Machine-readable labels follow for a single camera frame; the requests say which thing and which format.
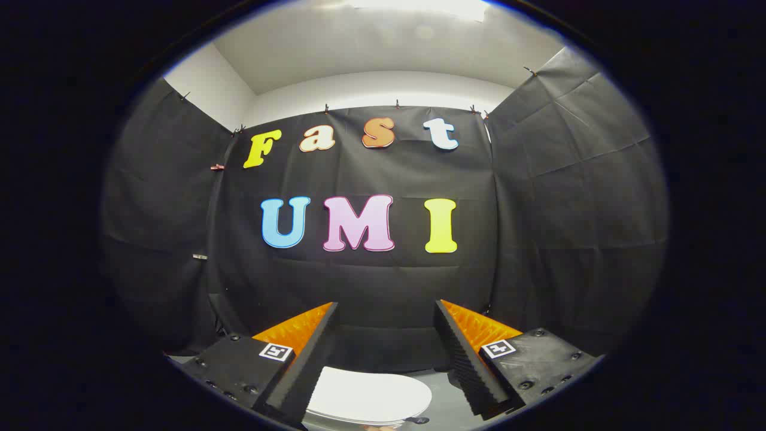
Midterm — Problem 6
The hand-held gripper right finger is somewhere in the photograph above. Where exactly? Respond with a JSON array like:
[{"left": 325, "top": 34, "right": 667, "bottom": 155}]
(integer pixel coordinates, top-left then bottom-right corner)
[{"left": 434, "top": 299, "right": 602, "bottom": 420}]

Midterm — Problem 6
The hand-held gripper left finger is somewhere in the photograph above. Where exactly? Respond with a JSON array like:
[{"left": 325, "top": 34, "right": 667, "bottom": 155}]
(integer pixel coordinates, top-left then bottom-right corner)
[{"left": 178, "top": 301, "right": 340, "bottom": 430}]

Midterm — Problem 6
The black backdrop cloth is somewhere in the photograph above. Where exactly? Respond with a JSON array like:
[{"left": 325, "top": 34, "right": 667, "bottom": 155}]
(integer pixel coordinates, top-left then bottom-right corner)
[{"left": 102, "top": 47, "right": 668, "bottom": 373}]

